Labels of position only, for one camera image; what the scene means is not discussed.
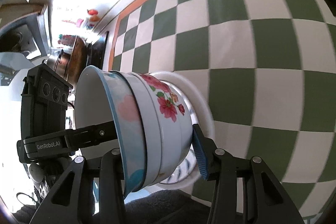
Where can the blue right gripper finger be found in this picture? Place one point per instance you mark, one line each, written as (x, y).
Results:
(200, 150)

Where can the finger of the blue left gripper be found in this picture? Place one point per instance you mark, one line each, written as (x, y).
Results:
(90, 136)

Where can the white bowl floral pattern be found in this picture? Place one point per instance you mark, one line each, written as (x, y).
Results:
(175, 125)

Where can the white bowl pink blue pattern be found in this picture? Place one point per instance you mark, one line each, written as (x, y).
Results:
(106, 100)

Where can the black wok on stove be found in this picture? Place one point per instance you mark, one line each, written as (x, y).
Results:
(74, 54)

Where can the green white checkered mat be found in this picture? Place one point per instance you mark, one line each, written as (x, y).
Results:
(266, 69)

